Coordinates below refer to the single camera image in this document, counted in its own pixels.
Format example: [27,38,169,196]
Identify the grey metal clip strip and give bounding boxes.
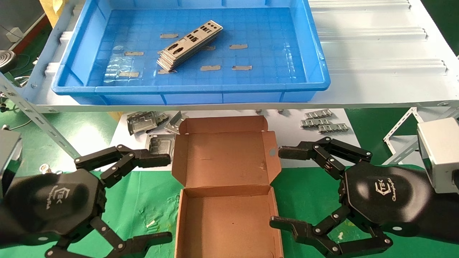
[304,109,333,119]
[318,123,350,134]
[301,119,331,128]

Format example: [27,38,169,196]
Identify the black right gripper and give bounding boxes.
[270,136,459,257]

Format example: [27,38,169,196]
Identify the green cloth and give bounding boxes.
[0,167,459,258]

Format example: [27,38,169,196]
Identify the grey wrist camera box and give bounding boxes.
[0,130,23,196]
[417,118,459,194]

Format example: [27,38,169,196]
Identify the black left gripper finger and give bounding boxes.
[74,144,171,189]

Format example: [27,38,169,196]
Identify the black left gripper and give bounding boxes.
[0,168,173,258]

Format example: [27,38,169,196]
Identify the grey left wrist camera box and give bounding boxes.
[0,130,23,196]

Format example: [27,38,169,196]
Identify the bent grey metal bracket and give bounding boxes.
[145,134,175,162]
[164,111,189,135]
[127,111,169,135]

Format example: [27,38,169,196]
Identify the silver binder clip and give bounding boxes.
[40,164,63,175]

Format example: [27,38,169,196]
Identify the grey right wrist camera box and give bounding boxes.
[417,118,459,194]

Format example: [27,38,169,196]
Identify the white angle steel frame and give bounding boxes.
[383,106,459,166]

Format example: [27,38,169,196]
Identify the white paper sheet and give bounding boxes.
[108,109,367,172]

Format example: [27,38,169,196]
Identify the brown cardboard box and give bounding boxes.
[171,115,284,258]

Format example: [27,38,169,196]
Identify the white metal shelf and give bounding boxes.
[22,0,459,114]

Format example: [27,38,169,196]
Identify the grey slotted angle bar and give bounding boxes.
[0,72,81,160]

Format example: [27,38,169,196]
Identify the black round base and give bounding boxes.
[0,50,16,72]

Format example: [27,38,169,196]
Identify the yellow cardboard piece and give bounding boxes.
[39,0,67,28]

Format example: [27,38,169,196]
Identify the silver metal shield plate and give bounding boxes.
[160,20,223,61]

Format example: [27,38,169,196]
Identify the blue plastic tray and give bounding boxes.
[51,0,331,106]

